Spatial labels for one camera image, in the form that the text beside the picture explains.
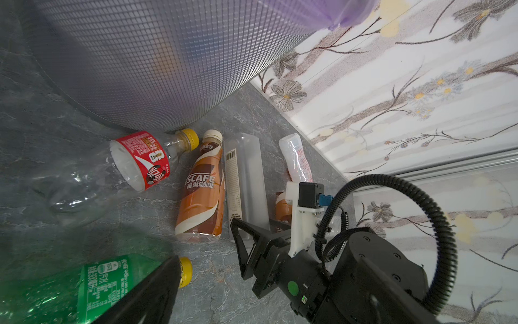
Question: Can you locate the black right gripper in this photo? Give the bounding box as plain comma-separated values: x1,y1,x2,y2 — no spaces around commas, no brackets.
230,219,324,300

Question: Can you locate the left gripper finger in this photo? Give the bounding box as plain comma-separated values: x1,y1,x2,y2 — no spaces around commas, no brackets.
94,255,182,324

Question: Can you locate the frosted clear tall bottle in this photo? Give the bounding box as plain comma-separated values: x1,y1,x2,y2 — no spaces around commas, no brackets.
223,132,270,230

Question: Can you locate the green soda bottle yellow cap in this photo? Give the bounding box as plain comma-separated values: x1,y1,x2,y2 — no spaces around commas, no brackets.
0,252,194,324

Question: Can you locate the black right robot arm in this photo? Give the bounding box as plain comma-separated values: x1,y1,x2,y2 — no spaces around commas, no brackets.
230,174,457,323

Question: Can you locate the purple lined mesh trash bin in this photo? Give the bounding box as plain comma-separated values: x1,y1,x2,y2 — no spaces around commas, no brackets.
15,0,377,131

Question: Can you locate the brown Nescafe bottle right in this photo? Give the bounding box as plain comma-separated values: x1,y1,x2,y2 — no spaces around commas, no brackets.
275,192,292,224

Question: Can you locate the brown nescafe bottle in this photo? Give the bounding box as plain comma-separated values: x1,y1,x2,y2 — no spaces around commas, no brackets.
275,192,292,224
175,130,225,242

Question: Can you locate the brown Nescafe bottle left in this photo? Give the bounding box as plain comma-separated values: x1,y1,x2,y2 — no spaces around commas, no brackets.
175,130,225,242

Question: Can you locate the white bottle red cap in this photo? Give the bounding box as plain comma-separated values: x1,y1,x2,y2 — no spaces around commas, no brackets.
279,134,313,182

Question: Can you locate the red label cola bottle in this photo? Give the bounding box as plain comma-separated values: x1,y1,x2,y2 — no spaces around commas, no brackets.
33,128,200,220

